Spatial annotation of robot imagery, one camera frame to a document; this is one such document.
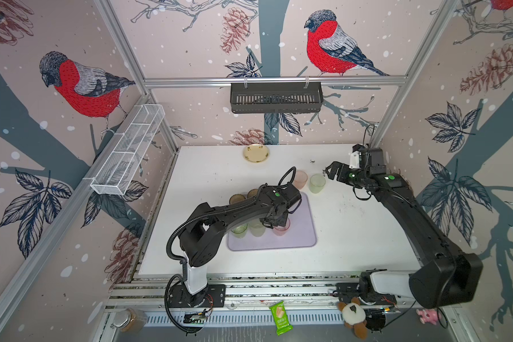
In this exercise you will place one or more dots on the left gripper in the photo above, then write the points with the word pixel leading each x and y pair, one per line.
pixel 281 224

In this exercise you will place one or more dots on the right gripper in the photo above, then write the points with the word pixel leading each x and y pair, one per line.
pixel 343 175

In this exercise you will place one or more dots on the pink clear cup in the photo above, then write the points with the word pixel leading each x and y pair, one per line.
pixel 281 230

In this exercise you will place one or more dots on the pale green textured cup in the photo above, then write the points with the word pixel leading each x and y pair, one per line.
pixel 317 183

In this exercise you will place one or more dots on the tall pale green cup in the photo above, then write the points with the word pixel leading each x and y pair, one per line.
pixel 256 228

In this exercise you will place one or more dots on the dark olive cup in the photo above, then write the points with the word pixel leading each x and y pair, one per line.
pixel 252 193

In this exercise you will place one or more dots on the salmon textured cup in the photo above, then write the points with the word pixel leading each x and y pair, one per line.
pixel 300 179

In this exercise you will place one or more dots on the small green ribbed cup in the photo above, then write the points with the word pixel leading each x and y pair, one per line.
pixel 240 231

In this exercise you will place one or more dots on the small brown textured cup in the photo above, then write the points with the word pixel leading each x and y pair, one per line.
pixel 236 198

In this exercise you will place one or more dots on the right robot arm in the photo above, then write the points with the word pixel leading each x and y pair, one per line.
pixel 447 275

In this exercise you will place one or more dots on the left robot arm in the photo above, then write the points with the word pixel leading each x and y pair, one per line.
pixel 197 240

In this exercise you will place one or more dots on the lilac plastic tray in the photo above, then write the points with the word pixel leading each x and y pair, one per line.
pixel 301 233

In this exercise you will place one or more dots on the cream patterned saucer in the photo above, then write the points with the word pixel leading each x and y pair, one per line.
pixel 255 153

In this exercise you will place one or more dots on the green snack packet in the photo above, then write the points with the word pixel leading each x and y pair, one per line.
pixel 280 318

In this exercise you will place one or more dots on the plush toy dog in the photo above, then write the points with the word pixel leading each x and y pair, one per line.
pixel 354 317

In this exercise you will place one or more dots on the pink plush toy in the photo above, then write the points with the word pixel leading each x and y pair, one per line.
pixel 431 316

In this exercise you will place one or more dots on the glass jar with lid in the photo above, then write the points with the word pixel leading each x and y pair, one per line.
pixel 130 320

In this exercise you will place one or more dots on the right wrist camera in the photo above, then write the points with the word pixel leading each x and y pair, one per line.
pixel 355 160

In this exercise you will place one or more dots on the black hanging wire basket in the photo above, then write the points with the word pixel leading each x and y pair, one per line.
pixel 261 98

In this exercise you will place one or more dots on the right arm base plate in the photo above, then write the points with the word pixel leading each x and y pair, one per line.
pixel 366 294

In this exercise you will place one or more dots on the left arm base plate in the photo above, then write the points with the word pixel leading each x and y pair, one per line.
pixel 178 296

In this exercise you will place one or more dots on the white wire mesh shelf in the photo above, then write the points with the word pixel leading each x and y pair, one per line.
pixel 122 164

